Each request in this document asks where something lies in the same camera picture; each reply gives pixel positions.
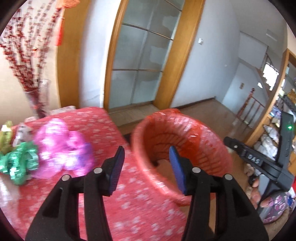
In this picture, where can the purple plastic bag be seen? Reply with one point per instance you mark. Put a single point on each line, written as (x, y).
(60, 149)

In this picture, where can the wooden stair railing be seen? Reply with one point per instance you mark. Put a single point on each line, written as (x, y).
(250, 110)

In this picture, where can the wooden framed glass door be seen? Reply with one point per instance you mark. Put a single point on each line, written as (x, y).
(148, 52)

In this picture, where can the red berry branches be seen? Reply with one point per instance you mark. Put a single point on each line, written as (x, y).
(26, 41)

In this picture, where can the green plastic bag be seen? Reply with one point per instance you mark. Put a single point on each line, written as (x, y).
(18, 163)

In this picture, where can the glass vase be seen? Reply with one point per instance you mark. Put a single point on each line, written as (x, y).
(39, 99)

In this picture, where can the red lined trash basket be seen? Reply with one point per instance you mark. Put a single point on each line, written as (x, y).
(153, 136)

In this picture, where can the person's right hand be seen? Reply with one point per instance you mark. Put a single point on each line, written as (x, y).
(271, 201)

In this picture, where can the white spotted wrapper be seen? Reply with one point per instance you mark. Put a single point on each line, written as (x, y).
(23, 134)

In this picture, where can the red Fu knot ornament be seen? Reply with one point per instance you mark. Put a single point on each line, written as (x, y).
(64, 4)

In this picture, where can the light green wrapper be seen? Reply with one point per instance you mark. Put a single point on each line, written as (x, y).
(6, 136)

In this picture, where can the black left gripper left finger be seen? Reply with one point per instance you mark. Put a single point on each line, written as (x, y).
(76, 201)

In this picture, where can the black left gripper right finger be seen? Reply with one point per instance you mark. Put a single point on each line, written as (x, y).
(220, 209)

